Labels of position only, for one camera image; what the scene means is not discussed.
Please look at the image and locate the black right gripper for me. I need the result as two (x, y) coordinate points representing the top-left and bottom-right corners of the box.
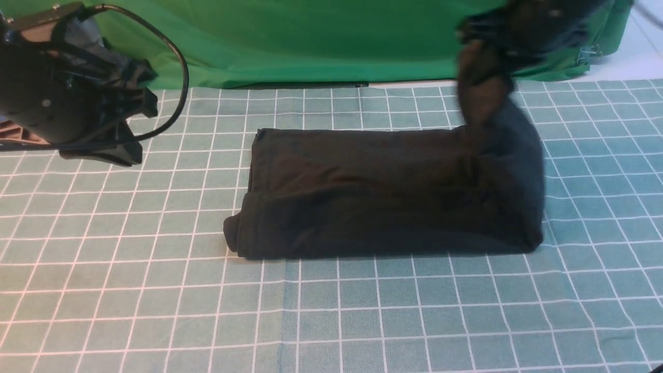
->
(457, 1), (607, 68)

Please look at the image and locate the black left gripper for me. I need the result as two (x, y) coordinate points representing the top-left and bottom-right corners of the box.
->
(31, 40), (158, 167)

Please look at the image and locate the dark gray long-sleeve top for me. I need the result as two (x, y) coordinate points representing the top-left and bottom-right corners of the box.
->
(222, 41), (545, 260)

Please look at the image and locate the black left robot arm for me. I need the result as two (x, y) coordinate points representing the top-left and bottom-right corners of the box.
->
(2, 20), (158, 167)

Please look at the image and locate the metal binder clip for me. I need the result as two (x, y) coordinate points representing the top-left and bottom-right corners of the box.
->
(576, 44), (603, 66)

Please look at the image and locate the green checkered tablecloth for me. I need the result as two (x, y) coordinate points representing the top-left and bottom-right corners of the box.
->
(1, 79), (662, 372)

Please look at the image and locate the green backdrop cloth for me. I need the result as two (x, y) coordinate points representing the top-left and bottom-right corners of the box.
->
(93, 0), (635, 92)

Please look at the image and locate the black left camera cable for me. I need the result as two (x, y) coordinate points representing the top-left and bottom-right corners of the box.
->
(0, 4), (190, 152)

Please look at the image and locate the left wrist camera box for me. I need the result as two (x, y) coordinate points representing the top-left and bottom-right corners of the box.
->
(2, 2), (105, 49)

